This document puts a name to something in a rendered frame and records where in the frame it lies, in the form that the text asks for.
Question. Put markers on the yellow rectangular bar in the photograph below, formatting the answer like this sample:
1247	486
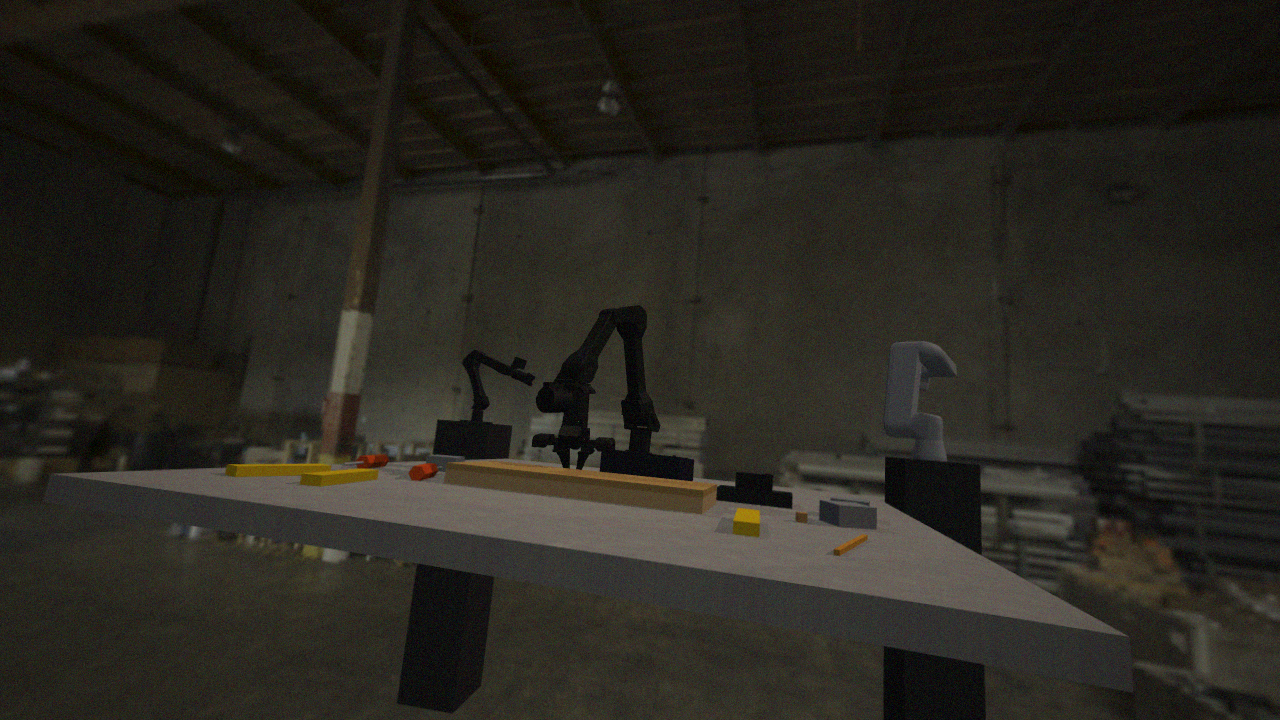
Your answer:
338	477
746	522
247	470

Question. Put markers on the tan rectangular floor panel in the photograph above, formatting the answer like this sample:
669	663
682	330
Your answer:
652	492

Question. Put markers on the orange rectangular bar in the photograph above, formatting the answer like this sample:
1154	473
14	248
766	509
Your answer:
850	545

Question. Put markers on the orange-handled awl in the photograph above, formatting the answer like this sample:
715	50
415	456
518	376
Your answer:
423	471
369	461

